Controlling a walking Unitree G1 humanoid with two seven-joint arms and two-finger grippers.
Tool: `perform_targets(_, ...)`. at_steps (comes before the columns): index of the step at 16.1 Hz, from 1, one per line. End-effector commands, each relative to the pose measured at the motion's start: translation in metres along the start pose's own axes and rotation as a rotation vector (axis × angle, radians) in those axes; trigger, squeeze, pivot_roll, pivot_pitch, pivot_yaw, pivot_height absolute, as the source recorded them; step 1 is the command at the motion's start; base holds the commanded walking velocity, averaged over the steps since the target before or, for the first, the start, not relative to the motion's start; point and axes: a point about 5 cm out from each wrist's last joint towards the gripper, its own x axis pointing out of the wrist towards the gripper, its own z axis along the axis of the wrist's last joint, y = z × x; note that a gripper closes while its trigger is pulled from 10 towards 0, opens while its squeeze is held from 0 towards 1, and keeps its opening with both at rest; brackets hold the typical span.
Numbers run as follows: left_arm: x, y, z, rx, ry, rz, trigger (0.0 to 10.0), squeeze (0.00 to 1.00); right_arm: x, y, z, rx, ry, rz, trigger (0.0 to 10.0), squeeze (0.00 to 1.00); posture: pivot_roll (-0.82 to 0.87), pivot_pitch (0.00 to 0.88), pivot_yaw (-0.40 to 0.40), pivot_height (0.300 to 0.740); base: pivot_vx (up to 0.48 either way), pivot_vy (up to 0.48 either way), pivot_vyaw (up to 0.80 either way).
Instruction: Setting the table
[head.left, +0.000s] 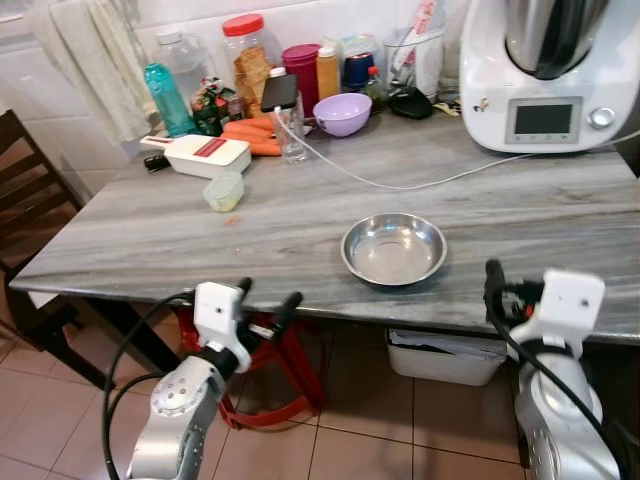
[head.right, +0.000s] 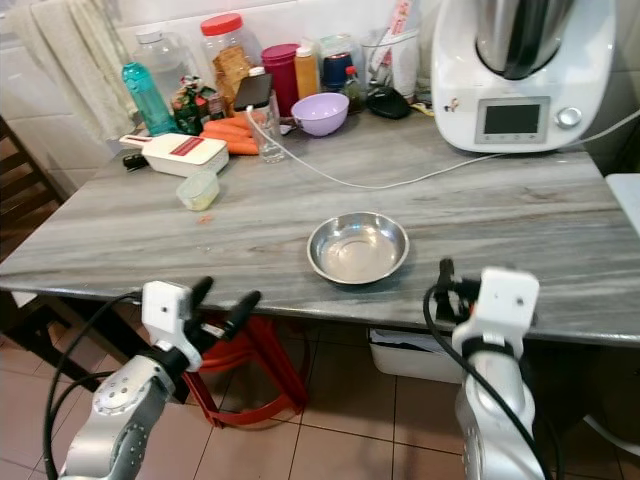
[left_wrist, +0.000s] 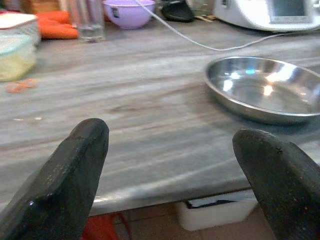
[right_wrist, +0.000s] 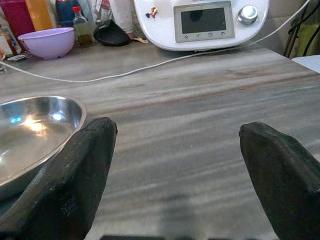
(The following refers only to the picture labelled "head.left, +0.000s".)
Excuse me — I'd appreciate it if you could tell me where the orange sauce bottle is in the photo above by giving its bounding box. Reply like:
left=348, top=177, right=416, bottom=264
left=317, top=42, right=341, bottom=100

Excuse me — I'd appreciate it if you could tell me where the dark wooden chair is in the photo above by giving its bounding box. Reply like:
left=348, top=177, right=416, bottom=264
left=0, top=109, right=106, bottom=389

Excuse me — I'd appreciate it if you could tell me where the dark smartphone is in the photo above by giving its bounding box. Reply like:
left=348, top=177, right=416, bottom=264
left=261, top=72, right=299, bottom=112

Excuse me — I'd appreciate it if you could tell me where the small translucent lidded container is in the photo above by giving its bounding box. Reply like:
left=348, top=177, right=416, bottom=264
left=204, top=171, right=246, bottom=213

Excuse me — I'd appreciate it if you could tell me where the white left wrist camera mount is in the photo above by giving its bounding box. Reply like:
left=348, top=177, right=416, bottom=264
left=192, top=281, right=252, bottom=374

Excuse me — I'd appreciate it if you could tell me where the white slicer with red label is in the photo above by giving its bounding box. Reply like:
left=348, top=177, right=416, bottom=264
left=140, top=134, right=252, bottom=180

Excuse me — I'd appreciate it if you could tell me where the small bottle with red cap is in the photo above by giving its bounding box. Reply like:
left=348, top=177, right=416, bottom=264
left=362, top=66, right=388, bottom=112

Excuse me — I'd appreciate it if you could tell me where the white plastic bin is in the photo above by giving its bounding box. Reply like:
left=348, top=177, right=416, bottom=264
left=387, top=329, right=507, bottom=387

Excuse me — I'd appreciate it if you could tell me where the clear jar with red lid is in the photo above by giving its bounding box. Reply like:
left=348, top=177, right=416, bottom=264
left=222, top=13, right=284, bottom=113

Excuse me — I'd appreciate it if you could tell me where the white kitchen food processor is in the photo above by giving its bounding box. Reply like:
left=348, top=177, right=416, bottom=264
left=460, top=0, right=640, bottom=155

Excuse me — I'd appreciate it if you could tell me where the clear drinking glass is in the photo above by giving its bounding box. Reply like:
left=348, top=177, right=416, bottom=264
left=274, top=100, right=307, bottom=165

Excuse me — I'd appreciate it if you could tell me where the green snack packet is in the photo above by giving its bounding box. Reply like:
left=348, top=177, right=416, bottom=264
left=190, top=78, right=244, bottom=137

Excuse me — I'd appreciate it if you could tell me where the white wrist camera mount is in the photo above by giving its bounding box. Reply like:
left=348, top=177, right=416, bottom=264
left=509, top=268, right=607, bottom=360
left=192, top=281, right=252, bottom=374

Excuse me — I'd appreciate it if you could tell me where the round stainless steel bowl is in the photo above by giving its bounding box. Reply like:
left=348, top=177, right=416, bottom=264
left=341, top=213, right=448, bottom=287

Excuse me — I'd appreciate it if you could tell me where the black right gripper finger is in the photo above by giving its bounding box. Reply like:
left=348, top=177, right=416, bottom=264
left=484, top=259, right=507, bottom=323

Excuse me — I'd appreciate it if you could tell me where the maroon canister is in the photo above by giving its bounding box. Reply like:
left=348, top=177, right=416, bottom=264
left=282, top=43, right=322, bottom=117

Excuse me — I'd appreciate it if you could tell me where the teal plastic bottle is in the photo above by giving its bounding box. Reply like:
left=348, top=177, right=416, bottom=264
left=144, top=62, right=197, bottom=138

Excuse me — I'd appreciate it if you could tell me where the thin white charging cable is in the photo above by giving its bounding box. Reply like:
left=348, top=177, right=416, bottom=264
left=270, top=103, right=640, bottom=191

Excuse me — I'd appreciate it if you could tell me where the beige hanging towel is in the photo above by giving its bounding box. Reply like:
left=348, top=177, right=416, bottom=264
left=48, top=0, right=158, bottom=143

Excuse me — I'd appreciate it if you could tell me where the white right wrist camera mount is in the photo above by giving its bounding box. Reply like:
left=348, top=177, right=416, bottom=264
left=509, top=268, right=607, bottom=360

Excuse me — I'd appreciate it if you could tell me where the clear plastic water jug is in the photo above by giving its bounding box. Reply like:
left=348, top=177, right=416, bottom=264
left=154, top=30, right=213, bottom=103

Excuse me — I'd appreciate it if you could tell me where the black pouch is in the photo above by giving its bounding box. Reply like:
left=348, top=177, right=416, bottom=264
left=388, top=87, right=436, bottom=121

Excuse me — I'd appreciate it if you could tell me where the clear utensil holder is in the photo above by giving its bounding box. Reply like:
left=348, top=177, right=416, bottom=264
left=384, top=0, right=447, bottom=100

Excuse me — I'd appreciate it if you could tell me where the purple plastic bowl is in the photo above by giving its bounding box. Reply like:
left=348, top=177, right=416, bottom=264
left=313, top=93, right=373, bottom=138

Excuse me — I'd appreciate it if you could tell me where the dark blue jar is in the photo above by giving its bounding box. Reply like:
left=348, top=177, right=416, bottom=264
left=342, top=52, right=376, bottom=93

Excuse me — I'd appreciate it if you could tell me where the red metal stool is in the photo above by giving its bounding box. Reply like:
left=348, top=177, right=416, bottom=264
left=177, top=308, right=327, bottom=431

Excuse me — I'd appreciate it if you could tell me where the orange carrot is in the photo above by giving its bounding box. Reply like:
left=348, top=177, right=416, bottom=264
left=240, top=138, right=284, bottom=158
left=222, top=118, right=277, bottom=139

